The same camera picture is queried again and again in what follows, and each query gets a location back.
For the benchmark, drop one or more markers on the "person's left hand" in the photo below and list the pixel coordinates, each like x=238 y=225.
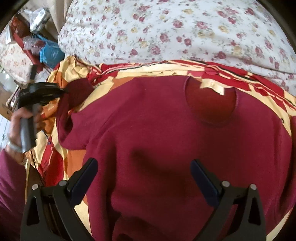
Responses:
x=15 y=125

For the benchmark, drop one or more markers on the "maroon sleeved left forearm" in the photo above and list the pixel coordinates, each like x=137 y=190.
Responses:
x=13 y=185

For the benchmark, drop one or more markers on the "white plastic bag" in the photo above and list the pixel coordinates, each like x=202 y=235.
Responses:
x=38 y=19

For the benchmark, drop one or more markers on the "beige curtain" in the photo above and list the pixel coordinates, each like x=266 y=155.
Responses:
x=58 y=10

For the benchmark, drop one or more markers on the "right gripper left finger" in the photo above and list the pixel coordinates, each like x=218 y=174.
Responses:
x=49 y=212

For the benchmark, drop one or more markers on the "maroon sweater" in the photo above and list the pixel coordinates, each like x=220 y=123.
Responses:
x=144 y=135

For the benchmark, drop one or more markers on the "blue plastic bag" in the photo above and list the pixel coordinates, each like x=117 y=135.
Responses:
x=50 y=54

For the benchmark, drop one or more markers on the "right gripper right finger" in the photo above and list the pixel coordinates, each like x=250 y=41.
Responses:
x=238 y=212

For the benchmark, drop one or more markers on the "white floral quilt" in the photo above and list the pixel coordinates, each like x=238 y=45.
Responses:
x=242 y=34

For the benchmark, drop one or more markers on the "red orange cream blanket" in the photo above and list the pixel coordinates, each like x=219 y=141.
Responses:
x=56 y=163

